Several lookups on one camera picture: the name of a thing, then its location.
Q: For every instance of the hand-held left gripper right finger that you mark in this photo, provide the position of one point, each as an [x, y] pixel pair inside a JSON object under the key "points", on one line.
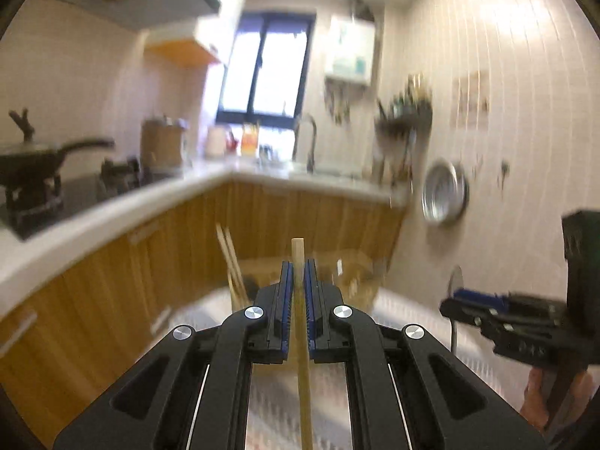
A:
{"points": [[310, 309]]}

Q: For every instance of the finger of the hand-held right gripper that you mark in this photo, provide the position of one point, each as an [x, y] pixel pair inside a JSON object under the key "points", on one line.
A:
{"points": [[478, 297], [515, 337]]}

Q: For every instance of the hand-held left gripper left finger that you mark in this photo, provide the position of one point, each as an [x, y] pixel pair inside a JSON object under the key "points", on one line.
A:
{"points": [[287, 309]]}

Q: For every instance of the clear grey plastic spoon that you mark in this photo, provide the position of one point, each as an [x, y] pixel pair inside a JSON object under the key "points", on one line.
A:
{"points": [[455, 279]]}

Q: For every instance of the beige plastic utensil basket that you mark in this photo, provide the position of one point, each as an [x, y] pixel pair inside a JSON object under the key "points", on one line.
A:
{"points": [[356, 281]]}

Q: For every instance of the person's right hand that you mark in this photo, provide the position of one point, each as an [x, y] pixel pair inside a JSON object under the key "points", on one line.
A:
{"points": [[534, 398]]}

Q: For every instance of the striped woven mat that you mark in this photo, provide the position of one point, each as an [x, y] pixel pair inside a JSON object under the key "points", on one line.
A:
{"points": [[412, 309]]}

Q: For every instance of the metal strainer pot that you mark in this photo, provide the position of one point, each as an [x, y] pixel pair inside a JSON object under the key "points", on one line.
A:
{"points": [[443, 192]]}

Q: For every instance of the metal kitchen faucet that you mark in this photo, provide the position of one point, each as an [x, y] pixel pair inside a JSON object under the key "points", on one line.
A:
{"points": [[309, 145]]}

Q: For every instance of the wooden kitchen cabinet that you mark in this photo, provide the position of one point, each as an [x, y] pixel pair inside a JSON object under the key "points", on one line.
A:
{"points": [[117, 290]]}

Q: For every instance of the orange bottle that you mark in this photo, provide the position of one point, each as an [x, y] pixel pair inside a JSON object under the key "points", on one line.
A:
{"points": [[249, 140]]}

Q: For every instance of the white countertop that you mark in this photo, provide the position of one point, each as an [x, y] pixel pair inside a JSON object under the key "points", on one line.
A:
{"points": [[140, 201]]}

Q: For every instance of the white jar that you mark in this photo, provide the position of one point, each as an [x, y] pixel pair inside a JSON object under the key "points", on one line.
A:
{"points": [[216, 141]]}

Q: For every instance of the tan cylindrical canister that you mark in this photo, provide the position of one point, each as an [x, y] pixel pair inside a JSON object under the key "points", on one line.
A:
{"points": [[161, 145]]}

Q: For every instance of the dark framed window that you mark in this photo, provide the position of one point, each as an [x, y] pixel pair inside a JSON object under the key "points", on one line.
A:
{"points": [[267, 70]]}

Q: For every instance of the white water heater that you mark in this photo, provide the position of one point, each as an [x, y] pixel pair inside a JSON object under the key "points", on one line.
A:
{"points": [[349, 51]]}

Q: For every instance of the black gas stove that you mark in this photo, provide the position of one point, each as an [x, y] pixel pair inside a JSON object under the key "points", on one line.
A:
{"points": [[37, 206]]}

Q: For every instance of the black frying pan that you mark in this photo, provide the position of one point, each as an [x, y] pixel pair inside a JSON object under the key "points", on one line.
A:
{"points": [[33, 161]]}

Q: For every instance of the metal wall hook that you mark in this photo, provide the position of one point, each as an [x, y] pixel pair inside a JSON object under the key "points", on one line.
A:
{"points": [[505, 173]]}

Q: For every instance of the wall utensil rack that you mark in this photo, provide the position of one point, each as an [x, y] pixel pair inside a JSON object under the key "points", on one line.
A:
{"points": [[403, 117]]}

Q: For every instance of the wall sticker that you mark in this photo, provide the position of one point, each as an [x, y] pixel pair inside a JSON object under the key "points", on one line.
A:
{"points": [[471, 101]]}

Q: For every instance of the white wall cabinet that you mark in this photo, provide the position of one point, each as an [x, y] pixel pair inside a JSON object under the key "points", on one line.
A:
{"points": [[206, 18]]}

